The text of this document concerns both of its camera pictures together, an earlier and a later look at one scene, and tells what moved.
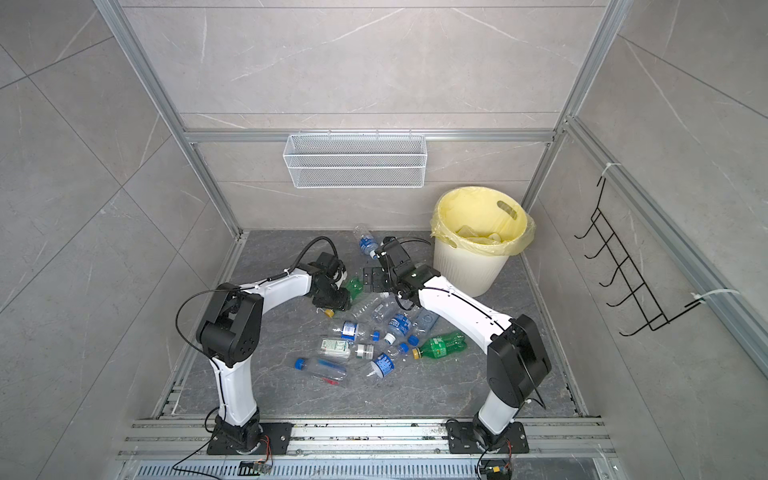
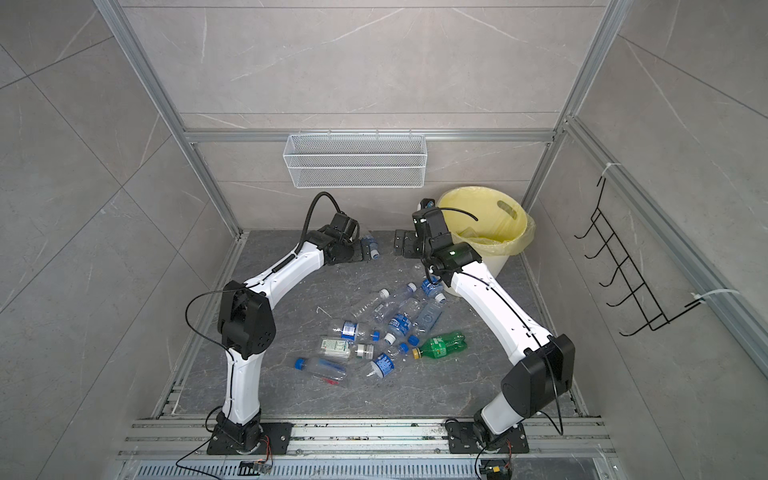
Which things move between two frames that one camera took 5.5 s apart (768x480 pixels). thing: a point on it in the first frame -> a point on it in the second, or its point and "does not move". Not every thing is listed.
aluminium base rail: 367,449 does not move
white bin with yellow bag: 475,230 does not move
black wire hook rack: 626,269 does not move
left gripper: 343,302 -> 360,251
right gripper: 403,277 -> 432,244
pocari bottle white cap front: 384,362 does not move
